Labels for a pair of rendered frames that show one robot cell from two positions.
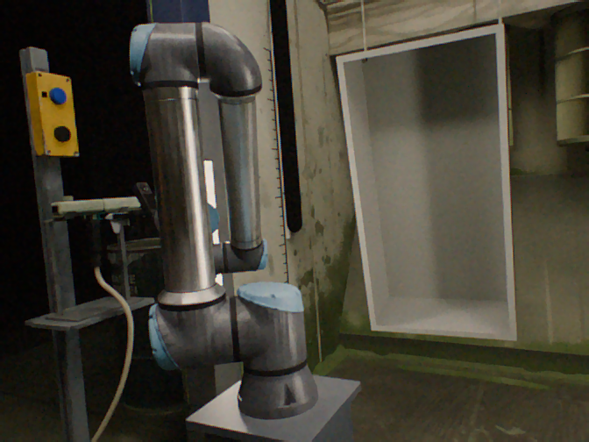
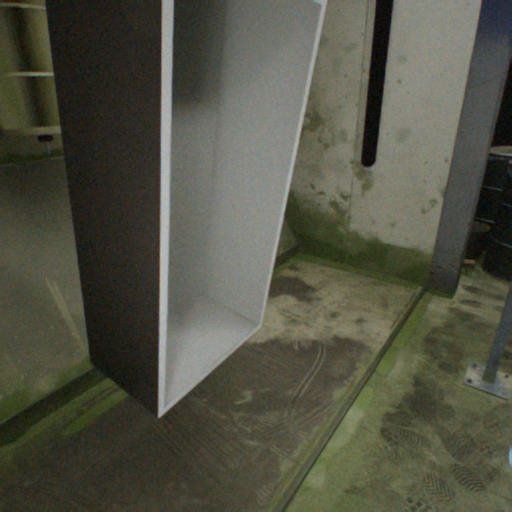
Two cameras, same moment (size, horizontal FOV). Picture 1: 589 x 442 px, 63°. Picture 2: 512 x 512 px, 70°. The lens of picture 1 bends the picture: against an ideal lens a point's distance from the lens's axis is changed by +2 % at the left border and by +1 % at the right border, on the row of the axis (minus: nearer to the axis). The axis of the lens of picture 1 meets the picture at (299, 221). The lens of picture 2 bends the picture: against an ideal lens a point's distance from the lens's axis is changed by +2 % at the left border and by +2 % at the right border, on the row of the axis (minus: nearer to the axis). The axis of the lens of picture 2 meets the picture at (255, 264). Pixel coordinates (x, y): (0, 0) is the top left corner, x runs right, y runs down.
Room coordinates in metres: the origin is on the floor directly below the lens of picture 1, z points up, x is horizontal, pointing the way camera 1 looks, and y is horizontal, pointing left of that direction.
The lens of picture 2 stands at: (1.65, 0.50, 1.39)
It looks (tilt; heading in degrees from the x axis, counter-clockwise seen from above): 25 degrees down; 280
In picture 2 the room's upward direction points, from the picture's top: 2 degrees counter-clockwise
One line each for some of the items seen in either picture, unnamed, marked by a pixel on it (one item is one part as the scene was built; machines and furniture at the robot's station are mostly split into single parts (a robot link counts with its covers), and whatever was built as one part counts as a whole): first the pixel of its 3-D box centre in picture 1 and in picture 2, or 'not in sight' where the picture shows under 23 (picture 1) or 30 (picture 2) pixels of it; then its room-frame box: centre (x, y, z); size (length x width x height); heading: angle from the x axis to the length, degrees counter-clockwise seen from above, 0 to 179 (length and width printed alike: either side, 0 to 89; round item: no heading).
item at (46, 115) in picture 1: (53, 116); not in sight; (1.56, 0.77, 1.42); 0.12 x 0.06 x 0.26; 152
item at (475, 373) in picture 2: not in sight; (487, 380); (0.72, -1.15, 0.01); 0.20 x 0.20 x 0.01; 62
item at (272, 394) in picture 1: (276, 378); not in sight; (1.08, 0.08, 0.69); 0.19 x 0.19 x 0.10
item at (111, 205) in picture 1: (124, 226); not in sight; (1.61, 0.60, 1.05); 0.49 x 0.05 x 0.23; 152
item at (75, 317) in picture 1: (92, 260); not in sight; (1.51, 0.67, 0.95); 0.26 x 0.15 x 0.32; 152
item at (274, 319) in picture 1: (268, 322); not in sight; (1.08, 0.09, 0.83); 0.17 x 0.15 x 0.18; 98
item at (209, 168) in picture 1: (211, 236); not in sight; (1.92, 0.36, 0.96); 0.06 x 0.02 x 0.63; 152
